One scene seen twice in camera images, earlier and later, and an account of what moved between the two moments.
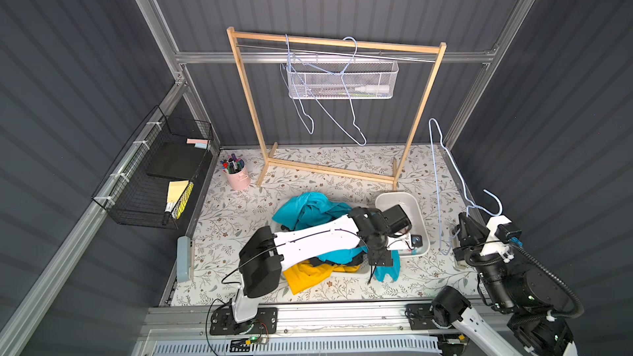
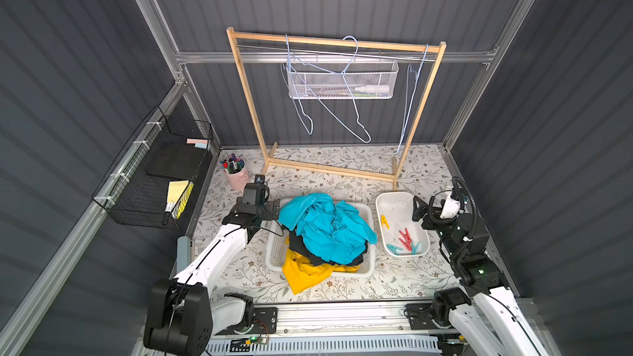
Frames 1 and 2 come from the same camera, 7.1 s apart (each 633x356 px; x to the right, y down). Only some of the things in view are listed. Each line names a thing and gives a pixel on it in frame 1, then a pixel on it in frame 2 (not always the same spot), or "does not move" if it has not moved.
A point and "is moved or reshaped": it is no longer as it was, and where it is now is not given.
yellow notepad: x=178 y=196 does not move
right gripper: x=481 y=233 -> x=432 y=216
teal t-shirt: x=303 y=209 is moved or reshaped
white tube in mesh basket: x=373 y=88 does not move
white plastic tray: x=412 y=207 does not move
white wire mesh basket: x=341 y=81 does not move
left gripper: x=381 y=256 -> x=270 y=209
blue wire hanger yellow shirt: x=306 y=119 does not move
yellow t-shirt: x=305 y=276 does not move
